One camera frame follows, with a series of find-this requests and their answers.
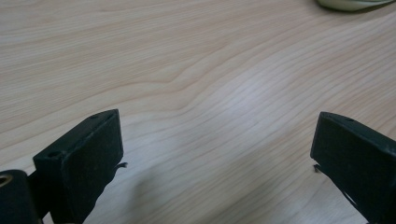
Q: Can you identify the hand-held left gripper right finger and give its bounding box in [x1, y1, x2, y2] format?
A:
[309, 111, 396, 224]

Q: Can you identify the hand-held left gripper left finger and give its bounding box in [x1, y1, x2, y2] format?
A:
[33, 108, 125, 224]

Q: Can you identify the pale green cloth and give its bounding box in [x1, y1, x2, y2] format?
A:
[316, 0, 396, 13]

